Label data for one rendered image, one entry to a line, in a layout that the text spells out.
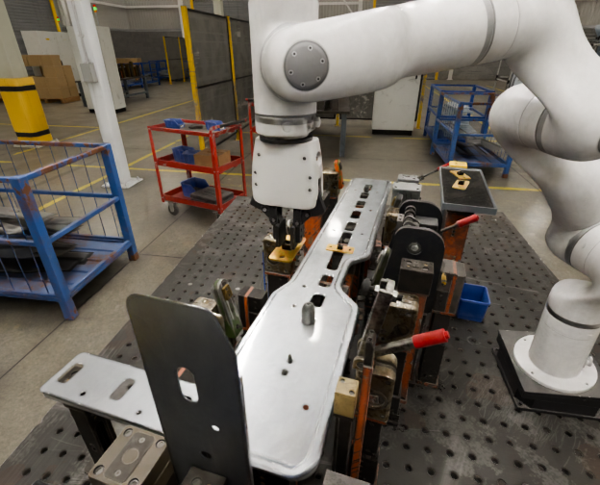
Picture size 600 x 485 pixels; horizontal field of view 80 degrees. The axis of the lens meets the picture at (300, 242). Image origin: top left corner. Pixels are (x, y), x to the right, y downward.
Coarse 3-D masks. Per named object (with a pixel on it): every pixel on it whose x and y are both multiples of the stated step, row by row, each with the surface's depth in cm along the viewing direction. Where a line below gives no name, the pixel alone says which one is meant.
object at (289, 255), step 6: (288, 240) 61; (282, 246) 58; (288, 246) 58; (300, 246) 59; (276, 252) 57; (282, 252) 57; (288, 252) 57; (294, 252) 57; (270, 258) 56; (276, 258) 56; (282, 258) 56; (288, 258) 56
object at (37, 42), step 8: (24, 32) 1096; (32, 32) 1094; (40, 32) 1109; (48, 32) 1139; (56, 32) 1170; (64, 32) 1206; (24, 40) 1108; (32, 40) 1106; (40, 40) 1111; (48, 40) 1140; (56, 40) 1170; (64, 40) 1206; (32, 48) 1116; (40, 48) 1114; (48, 48) 1141; (56, 48) 1172; (64, 48) 1208; (64, 56) 1210; (72, 56) 1244; (64, 64) 1212; (72, 64) 1246; (40, 72) 1148; (80, 80) 1287
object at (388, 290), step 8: (368, 280) 56; (384, 280) 57; (368, 288) 56; (376, 288) 56; (384, 288) 57; (392, 288) 55; (376, 296) 58; (384, 296) 55; (392, 296) 55; (400, 296) 55; (376, 304) 56; (384, 304) 55; (376, 312) 56; (384, 312) 56; (368, 320) 61; (376, 320) 57; (368, 328) 58; (376, 328) 58; (376, 336) 59; (360, 352) 61
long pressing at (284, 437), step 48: (384, 192) 152; (336, 240) 114; (288, 288) 92; (336, 288) 91; (288, 336) 76; (336, 336) 76; (288, 384) 65; (336, 384) 65; (288, 432) 57; (288, 480) 52
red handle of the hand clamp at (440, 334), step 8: (416, 336) 58; (424, 336) 57; (432, 336) 57; (440, 336) 56; (448, 336) 56; (384, 344) 62; (392, 344) 61; (400, 344) 59; (408, 344) 59; (416, 344) 58; (424, 344) 57; (432, 344) 57; (376, 352) 61; (384, 352) 61; (392, 352) 60
